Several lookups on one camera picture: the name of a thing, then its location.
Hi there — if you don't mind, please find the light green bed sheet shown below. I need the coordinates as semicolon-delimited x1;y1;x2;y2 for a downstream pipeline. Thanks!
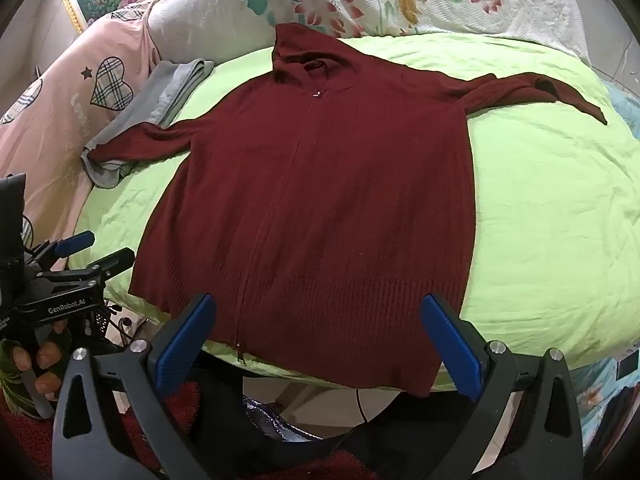
77;32;640;393

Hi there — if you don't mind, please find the person's left hand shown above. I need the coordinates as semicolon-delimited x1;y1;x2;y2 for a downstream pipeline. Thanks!
10;321;71;403

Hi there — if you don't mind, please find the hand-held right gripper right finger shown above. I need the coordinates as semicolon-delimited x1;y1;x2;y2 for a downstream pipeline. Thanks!
420;292;586;480

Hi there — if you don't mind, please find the black cable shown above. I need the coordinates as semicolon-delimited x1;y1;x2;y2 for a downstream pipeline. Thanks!
354;387;373;425

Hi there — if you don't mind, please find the pink heart-print pillow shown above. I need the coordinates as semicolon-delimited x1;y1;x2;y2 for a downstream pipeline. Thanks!
0;0;163;261

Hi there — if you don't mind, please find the shiny blue bag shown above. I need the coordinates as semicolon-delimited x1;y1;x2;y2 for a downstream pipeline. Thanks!
242;392;331;443

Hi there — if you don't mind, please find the grey garment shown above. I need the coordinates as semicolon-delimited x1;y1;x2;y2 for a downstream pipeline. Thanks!
80;58;216;190

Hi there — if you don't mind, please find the dark red knit hooded sweater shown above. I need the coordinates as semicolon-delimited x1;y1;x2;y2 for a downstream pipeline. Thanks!
82;23;608;398

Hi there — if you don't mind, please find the floral bed skirt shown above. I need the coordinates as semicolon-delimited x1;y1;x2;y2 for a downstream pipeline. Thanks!
575;335;640;461

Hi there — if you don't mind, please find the dark cloth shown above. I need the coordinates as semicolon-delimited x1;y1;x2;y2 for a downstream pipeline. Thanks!
192;350;481;480

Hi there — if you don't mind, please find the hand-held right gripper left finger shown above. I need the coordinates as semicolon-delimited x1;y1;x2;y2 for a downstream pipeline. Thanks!
52;292;218;480

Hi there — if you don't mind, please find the white floral quilt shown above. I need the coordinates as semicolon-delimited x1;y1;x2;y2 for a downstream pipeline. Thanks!
147;0;593;68

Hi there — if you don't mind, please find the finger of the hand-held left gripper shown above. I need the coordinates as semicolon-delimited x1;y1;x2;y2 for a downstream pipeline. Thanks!
85;249;137;286
37;230;96;263

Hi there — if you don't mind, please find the red carpet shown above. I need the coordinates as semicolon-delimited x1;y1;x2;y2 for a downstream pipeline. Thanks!
0;380;381;480

